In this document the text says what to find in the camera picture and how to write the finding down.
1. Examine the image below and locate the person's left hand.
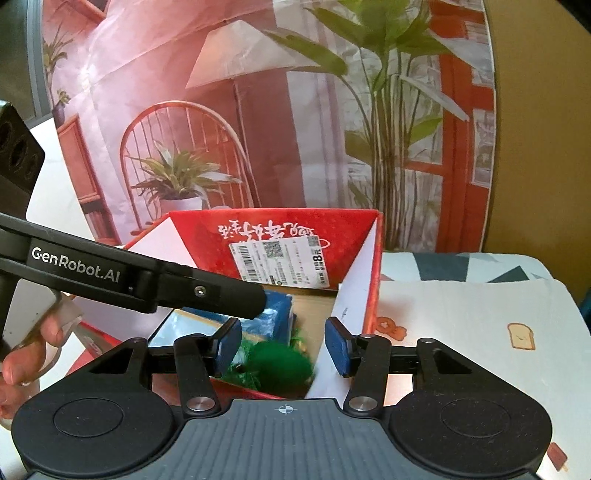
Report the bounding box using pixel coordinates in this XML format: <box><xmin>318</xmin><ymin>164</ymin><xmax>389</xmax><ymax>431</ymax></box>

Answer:
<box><xmin>0</xmin><ymin>316</ymin><xmax>66</xmax><ymax>420</ymax></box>

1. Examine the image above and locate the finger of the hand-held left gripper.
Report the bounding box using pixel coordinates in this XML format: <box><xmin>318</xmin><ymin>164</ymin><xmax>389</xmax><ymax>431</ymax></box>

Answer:
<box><xmin>153</xmin><ymin>261</ymin><xmax>267</xmax><ymax>320</ymax></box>

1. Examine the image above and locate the blue plastic packet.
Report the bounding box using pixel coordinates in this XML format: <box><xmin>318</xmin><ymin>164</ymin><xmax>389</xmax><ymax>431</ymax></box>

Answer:
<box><xmin>222</xmin><ymin>288</ymin><xmax>297</xmax><ymax>343</ymax></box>

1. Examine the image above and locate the white barcode label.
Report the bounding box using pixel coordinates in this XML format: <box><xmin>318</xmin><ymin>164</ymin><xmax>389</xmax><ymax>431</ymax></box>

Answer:
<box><xmin>229</xmin><ymin>235</ymin><xmax>330</xmax><ymax>289</ymax></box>

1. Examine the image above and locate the red cardboard box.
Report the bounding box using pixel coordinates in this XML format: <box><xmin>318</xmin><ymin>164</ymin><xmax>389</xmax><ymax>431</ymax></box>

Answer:
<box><xmin>69</xmin><ymin>209</ymin><xmax>384</xmax><ymax>400</ymax></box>

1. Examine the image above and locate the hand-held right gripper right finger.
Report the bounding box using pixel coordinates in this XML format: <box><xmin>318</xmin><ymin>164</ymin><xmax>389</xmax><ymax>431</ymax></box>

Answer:
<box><xmin>324</xmin><ymin>317</ymin><xmax>472</xmax><ymax>417</ymax></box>

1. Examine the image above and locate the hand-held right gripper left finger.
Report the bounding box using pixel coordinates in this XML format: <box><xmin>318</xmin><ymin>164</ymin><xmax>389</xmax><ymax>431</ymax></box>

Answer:
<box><xmin>89</xmin><ymin>318</ymin><xmax>242</xmax><ymax>416</ymax></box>

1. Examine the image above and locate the green plush ball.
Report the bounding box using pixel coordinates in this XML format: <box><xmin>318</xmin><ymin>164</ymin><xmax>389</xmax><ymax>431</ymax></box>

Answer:
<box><xmin>247</xmin><ymin>340</ymin><xmax>315</xmax><ymax>392</ymax></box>

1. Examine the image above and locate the wall poster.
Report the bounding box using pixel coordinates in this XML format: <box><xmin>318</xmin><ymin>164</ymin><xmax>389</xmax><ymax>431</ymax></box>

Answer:
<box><xmin>41</xmin><ymin>0</ymin><xmax>498</xmax><ymax>253</ymax></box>

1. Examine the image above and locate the white toast print mat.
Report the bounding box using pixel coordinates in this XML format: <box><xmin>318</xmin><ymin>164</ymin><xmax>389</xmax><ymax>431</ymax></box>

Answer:
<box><xmin>379</xmin><ymin>279</ymin><xmax>581</xmax><ymax>480</ymax></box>

